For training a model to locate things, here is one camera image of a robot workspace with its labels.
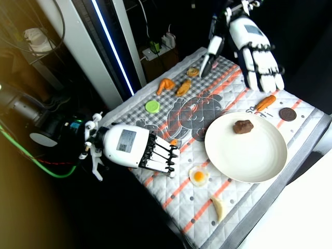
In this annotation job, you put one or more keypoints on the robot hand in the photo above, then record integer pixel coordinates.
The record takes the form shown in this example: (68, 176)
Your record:
(246, 39)
(124, 145)

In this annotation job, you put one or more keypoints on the large orange shrimp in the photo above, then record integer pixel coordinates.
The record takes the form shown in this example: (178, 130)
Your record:
(173, 142)

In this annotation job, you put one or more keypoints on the brown meat piece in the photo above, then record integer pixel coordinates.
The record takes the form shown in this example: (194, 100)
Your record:
(242, 127)

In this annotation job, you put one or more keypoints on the white round plate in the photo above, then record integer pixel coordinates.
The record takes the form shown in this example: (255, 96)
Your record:
(246, 160)

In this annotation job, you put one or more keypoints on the pink sandwich cookie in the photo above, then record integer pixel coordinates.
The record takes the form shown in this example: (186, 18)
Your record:
(215, 66)

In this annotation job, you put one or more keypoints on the green sandwich cookie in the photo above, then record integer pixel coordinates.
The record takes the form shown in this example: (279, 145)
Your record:
(152, 107)

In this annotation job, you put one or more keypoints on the swirled toy butter cookie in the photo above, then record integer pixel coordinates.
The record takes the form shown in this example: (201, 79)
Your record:
(192, 72)

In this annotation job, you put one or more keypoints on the orange-brown toy sausage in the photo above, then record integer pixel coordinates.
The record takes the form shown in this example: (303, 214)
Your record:
(265, 103)

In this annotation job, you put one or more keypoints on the orange toy chicken wing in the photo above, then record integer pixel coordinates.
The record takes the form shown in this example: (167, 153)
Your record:
(167, 85)

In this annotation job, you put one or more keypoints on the white plug adapter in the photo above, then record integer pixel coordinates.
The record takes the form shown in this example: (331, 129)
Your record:
(168, 39)

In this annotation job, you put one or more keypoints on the grey quilt with printed bear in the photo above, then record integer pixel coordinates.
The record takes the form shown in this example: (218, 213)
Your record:
(181, 199)

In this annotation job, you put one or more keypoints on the toy fried egg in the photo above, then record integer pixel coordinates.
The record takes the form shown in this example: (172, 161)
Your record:
(199, 176)

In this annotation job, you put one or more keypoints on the brown cardboard box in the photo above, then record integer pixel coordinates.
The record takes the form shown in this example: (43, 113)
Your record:
(158, 68)

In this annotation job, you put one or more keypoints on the brown sandwich cookie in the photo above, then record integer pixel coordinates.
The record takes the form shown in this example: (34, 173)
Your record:
(287, 114)

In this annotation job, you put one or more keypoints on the green and black plug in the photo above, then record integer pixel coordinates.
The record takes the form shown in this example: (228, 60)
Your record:
(154, 47)

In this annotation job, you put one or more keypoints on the white power strip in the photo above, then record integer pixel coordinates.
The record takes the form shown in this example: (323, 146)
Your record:
(151, 54)

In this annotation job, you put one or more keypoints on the blue light strip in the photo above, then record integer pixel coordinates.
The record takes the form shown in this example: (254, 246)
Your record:
(114, 49)

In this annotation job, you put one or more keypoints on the white toy dumpling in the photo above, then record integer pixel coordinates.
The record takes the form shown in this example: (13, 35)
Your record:
(220, 208)

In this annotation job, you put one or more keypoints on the white crumpled cloth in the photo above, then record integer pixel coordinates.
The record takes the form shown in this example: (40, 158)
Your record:
(39, 39)

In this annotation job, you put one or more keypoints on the white metal frame post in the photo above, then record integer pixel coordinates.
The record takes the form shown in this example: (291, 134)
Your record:
(77, 39)

